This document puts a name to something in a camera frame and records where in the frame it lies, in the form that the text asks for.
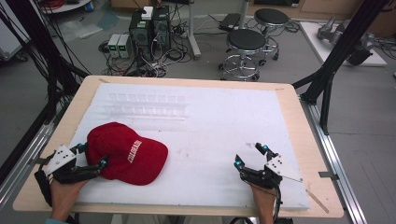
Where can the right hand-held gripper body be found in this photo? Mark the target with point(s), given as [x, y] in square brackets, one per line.
[274, 172]

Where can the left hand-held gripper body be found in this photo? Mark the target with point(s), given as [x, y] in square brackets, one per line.
[63, 165]

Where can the red baseball cap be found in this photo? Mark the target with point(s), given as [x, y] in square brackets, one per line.
[124, 152]

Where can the person's right hand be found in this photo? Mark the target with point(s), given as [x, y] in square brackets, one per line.
[263, 199]

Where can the person's left hand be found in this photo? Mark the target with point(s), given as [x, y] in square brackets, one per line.
[67, 194]

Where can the white foam mat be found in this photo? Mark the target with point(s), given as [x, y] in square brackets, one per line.
[211, 130]

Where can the clear tape strip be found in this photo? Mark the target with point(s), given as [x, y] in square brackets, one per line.
[317, 201]

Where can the clear plastic rack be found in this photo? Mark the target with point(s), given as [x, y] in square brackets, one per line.
[146, 104]

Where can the white power supply box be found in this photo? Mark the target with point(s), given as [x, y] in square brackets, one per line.
[114, 45]
[124, 46]

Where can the black round stool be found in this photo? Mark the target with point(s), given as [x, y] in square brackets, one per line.
[246, 40]
[271, 17]

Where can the clear plastic sheet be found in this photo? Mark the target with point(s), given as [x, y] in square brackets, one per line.
[79, 29]

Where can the white floor board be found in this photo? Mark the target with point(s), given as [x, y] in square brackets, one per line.
[323, 46]

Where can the black computer tower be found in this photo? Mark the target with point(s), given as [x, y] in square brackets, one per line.
[141, 32]
[162, 29]

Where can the white round table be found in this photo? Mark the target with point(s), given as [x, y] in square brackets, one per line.
[63, 5]

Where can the white box on computer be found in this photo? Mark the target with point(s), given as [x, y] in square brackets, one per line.
[147, 13]

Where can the grey metal bracket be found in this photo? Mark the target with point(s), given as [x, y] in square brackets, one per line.
[328, 175]
[39, 161]

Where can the aluminium rail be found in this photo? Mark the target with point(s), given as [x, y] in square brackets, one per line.
[334, 161]
[25, 158]

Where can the grey metal post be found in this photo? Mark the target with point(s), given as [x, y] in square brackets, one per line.
[193, 34]

